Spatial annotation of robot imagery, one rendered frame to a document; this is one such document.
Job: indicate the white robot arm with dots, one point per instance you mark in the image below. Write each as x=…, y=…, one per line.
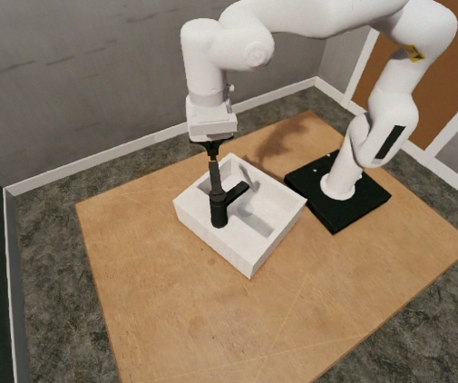
x=240, y=42

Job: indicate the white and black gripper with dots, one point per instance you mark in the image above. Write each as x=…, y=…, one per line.
x=204, y=140

